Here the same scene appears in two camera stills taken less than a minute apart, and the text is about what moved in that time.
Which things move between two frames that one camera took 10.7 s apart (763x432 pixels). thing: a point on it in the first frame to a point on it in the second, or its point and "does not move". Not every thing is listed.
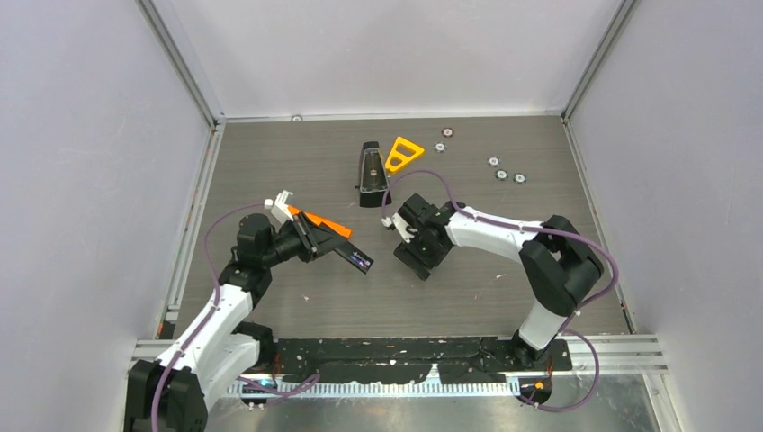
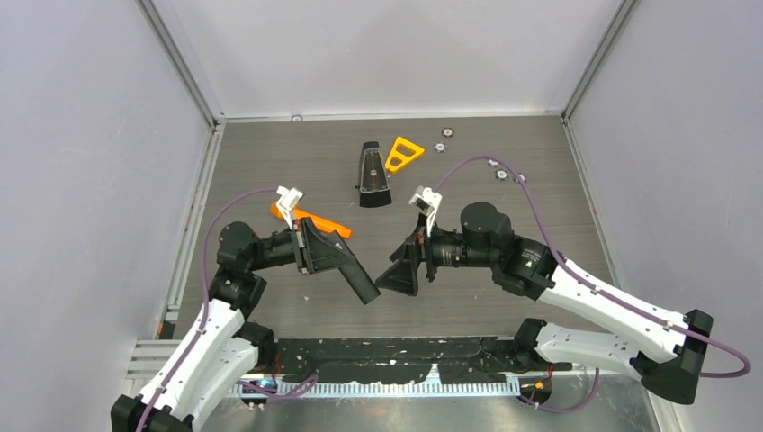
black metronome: (373, 179) does not move
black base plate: (453, 360) does not move
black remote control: (354, 256) to (363, 288)
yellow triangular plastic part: (404, 159) does not move
